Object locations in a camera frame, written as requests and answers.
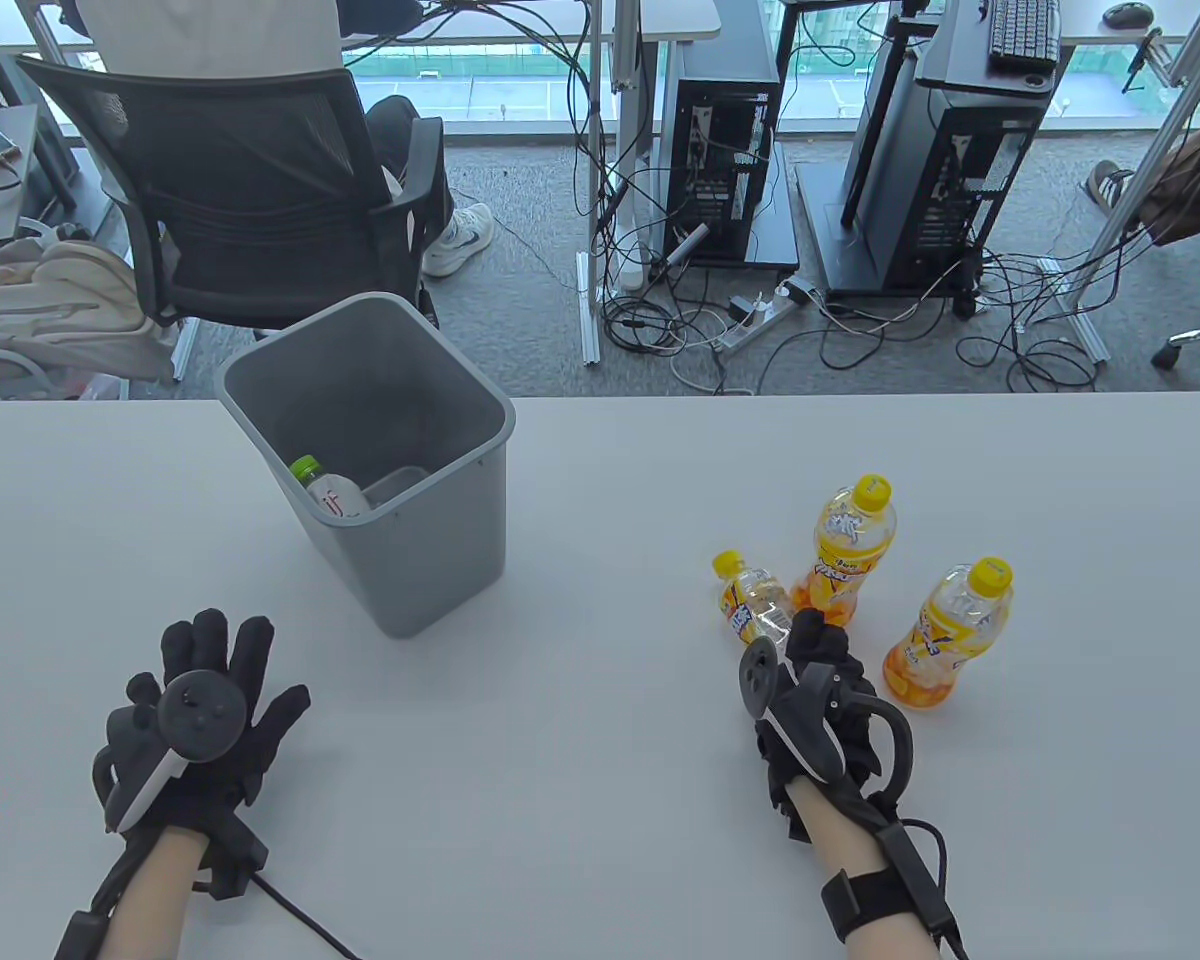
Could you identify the person's right hand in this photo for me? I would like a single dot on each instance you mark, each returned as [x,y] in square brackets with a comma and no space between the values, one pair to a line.
[822,640]

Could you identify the person's left hand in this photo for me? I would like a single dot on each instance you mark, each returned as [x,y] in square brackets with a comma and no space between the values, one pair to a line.
[252,660]

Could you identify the small orange drink bottle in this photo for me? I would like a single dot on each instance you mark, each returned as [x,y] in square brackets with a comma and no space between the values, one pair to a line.
[750,600]

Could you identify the large orange drink bottle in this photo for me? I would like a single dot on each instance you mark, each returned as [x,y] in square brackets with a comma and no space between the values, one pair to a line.
[945,640]
[850,540]

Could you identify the green cap clear bottle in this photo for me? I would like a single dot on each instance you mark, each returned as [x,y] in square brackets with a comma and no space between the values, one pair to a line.
[330,495]

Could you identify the grey plastic bin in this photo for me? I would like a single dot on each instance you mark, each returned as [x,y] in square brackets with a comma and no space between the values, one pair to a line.
[430,560]

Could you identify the person's right forearm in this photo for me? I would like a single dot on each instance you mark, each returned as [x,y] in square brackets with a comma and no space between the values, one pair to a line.
[840,830]

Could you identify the person's left forearm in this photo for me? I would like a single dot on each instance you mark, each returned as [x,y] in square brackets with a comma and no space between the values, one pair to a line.
[150,900]

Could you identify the black left hand controller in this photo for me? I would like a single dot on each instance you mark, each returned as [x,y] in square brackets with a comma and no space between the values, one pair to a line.
[205,710]

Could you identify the black hand controller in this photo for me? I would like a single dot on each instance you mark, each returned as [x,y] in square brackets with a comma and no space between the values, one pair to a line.
[205,710]
[805,730]

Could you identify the black right hand controller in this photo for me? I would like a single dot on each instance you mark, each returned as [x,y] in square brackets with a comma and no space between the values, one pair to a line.
[805,730]

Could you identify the white power strip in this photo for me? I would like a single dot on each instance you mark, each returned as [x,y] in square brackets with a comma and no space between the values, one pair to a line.
[760,318]

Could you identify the beige cloth bag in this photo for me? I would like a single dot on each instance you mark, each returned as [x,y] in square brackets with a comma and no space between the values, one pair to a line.
[50,300]

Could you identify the black computer tower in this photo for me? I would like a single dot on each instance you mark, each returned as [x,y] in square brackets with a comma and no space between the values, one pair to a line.
[720,170]
[950,190]

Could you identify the black mesh office chair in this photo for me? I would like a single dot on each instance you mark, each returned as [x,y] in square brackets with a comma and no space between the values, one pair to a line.
[250,190]

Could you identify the office chair base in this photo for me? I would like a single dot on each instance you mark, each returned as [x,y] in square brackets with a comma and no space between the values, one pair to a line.
[1195,340]

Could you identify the aluminium desk leg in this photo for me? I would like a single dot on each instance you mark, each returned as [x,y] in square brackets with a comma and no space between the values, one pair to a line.
[628,100]

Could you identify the white desk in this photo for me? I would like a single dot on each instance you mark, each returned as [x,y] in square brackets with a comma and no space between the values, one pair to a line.
[670,18]
[1085,30]

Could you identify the black keyboard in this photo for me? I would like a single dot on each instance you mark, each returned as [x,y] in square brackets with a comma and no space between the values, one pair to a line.
[1025,30]

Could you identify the black computer mouse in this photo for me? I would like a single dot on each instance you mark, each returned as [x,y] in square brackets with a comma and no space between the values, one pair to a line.
[1128,13]

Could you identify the aluminium frame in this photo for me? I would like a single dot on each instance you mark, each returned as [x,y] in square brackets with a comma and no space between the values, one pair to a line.
[1150,170]

